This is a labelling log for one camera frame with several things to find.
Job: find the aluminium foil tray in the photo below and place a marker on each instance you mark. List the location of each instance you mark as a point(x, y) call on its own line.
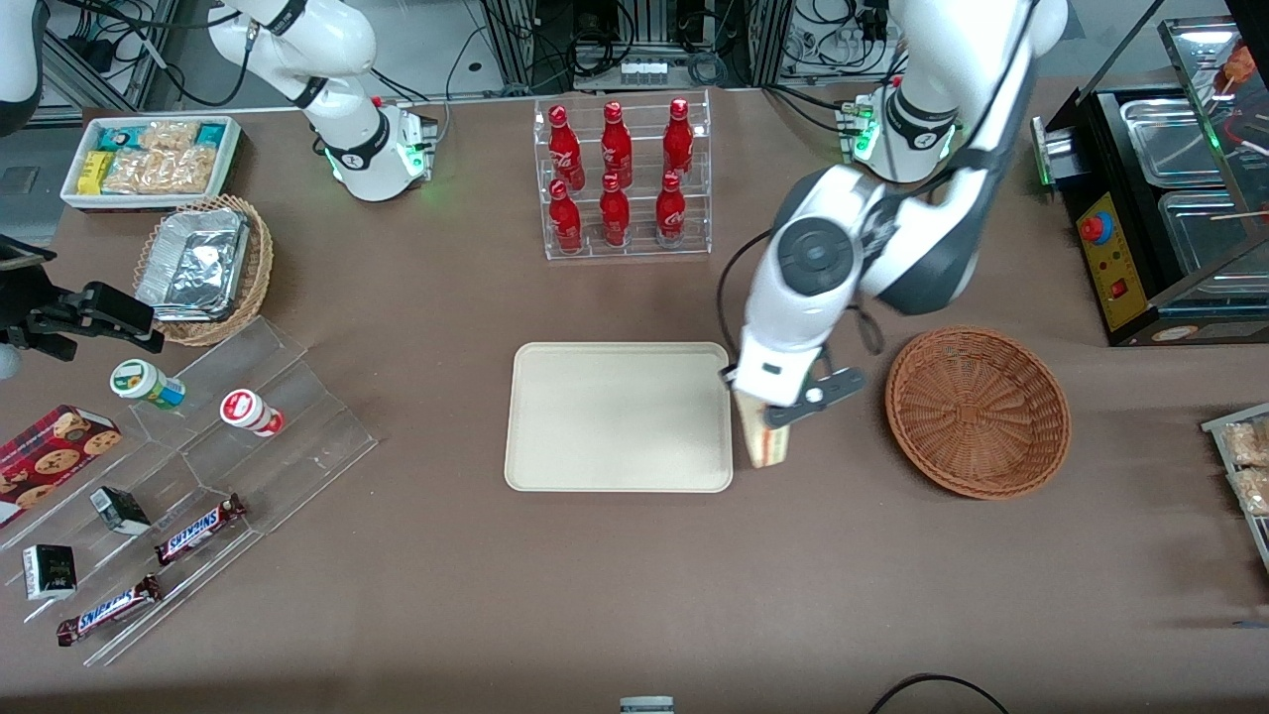
point(193, 263)

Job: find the steel food pan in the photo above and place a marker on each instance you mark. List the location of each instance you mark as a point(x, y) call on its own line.
point(1170, 139)

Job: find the brown wicker basket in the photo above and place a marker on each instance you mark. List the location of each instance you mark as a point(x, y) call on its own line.
point(977, 416)

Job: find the white snack bin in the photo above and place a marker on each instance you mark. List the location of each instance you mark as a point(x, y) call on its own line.
point(74, 193)

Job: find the yellow snack packet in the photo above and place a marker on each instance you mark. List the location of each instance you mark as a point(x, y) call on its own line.
point(94, 174)

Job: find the red plaid cookie box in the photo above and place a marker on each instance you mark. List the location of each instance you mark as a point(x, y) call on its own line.
point(50, 461)

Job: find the aluminium frame rack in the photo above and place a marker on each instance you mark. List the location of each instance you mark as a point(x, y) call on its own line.
point(516, 40)

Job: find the triangle sandwich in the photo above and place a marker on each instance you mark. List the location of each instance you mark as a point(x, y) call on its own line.
point(765, 446)

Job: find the red cola bottle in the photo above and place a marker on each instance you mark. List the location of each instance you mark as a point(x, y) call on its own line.
point(615, 218)
point(678, 139)
point(565, 223)
point(671, 216)
point(617, 149)
point(565, 149)

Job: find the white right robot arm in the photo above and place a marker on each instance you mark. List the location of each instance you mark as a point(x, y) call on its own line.
point(347, 149)

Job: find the small black chocolate box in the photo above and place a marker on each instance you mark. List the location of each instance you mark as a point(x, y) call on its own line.
point(50, 572)
point(121, 510)

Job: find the clear acrylic stepped display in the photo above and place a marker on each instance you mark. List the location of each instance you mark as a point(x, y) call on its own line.
point(297, 436)

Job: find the large clear cracker bag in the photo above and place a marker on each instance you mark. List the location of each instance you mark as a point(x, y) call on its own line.
point(164, 171)

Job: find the grey snack tray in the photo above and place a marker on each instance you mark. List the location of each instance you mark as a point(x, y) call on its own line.
point(1214, 424)

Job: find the white power strip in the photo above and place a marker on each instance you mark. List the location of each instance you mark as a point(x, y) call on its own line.
point(642, 71)

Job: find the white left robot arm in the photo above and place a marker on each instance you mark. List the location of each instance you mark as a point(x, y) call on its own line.
point(922, 238)

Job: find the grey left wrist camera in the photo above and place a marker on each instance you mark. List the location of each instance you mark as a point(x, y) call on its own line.
point(833, 387)

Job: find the small clear cracker bag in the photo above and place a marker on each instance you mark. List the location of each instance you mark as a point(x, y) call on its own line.
point(169, 135)

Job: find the grey device edge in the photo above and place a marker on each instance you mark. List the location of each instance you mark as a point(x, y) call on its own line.
point(646, 705)

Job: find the teal snack packet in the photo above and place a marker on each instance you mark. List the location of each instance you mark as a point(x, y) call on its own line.
point(211, 135)
point(117, 137)

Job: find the red emergency button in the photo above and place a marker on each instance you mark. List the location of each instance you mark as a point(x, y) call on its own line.
point(1095, 229)

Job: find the green label yogurt cup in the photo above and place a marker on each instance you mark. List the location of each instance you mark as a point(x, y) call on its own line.
point(147, 385)

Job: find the beige plastic tray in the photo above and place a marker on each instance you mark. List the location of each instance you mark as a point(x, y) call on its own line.
point(615, 416)

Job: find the black hot food case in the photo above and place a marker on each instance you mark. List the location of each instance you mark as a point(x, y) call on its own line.
point(1140, 322)

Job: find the clear acrylic bottle rack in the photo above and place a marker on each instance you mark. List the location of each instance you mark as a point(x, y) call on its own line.
point(639, 213)

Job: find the red label yogurt cup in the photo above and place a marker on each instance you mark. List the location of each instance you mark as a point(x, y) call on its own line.
point(250, 412)

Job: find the light wicker basket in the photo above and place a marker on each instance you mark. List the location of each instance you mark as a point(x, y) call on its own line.
point(256, 278)

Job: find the fried snack on skewer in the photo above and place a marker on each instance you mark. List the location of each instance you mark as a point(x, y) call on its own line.
point(1239, 67)

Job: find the brown snickers bar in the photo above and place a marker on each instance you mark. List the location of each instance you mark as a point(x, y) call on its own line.
point(198, 529)
point(107, 611)

